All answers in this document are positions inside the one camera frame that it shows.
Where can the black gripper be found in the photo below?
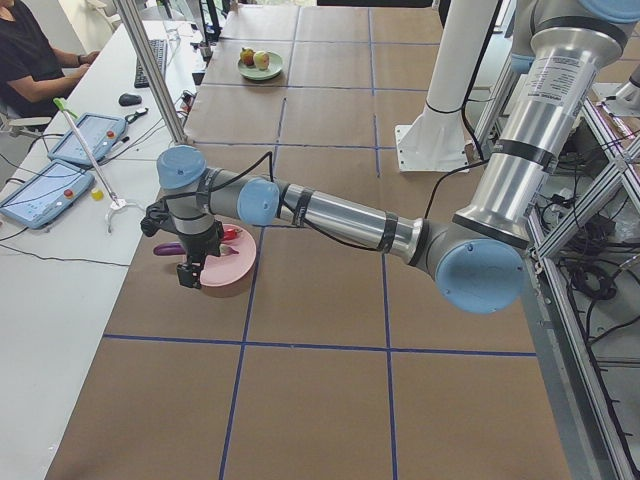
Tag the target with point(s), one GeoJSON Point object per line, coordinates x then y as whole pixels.
{"type": "Point", "coordinates": [197, 247]}

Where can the purple eggplant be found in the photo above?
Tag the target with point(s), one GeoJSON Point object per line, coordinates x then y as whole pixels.
{"type": "Point", "coordinates": [175, 249]}

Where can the red chili pepper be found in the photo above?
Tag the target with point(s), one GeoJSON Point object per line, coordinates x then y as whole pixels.
{"type": "Point", "coordinates": [231, 233]}

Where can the pale pink peach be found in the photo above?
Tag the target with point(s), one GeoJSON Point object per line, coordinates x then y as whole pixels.
{"type": "Point", "coordinates": [261, 60]}

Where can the red yellow pomegranate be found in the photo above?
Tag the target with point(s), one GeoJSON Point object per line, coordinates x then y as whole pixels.
{"type": "Point", "coordinates": [247, 56]}

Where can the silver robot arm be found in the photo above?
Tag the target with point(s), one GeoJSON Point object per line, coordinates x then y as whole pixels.
{"type": "Point", "coordinates": [344, 62]}

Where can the pink plate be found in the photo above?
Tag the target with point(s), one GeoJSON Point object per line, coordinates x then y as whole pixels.
{"type": "Point", "coordinates": [225, 270]}

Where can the pink grabber stick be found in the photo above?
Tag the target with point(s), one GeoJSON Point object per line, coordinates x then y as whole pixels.
{"type": "Point", "coordinates": [117, 203]}

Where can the near blue teach pendant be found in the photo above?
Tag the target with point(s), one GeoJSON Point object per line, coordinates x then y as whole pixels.
{"type": "Point", "coordinates": [45, 196]}

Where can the blue teach pendant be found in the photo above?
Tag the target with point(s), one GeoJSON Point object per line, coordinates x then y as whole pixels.
{"type": "Point", "coordinates": [101, 133]}
{"type": "Point", "coordinates": [45, 196]}

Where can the far blue teach pendant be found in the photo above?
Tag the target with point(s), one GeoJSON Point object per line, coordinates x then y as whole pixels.
{"type": "Point", "coordinates": [101, 133]}

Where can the black computer mouse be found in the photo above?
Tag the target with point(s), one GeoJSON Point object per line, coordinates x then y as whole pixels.
{"type": "Point", "coordinates": [128, 99]}

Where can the light green plate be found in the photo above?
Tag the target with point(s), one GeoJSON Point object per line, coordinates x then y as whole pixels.
{"type": "Point", "coordinates": [253, 73]}

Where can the person in black shirt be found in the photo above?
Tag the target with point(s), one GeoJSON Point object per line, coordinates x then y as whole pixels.
{"type": "Point", "coordinates": [33, 72]}

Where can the white central column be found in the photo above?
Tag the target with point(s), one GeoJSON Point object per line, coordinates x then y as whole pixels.
{"type": "Point", "coordinates": [435, 141]}

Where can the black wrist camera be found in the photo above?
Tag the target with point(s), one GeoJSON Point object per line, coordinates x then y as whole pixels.
{"type": "Point", "coordinates": [157, 218]}

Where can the aluminium frame post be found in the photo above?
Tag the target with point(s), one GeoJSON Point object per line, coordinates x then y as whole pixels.
{"type": "Point", "coordinates": [162, 44]}

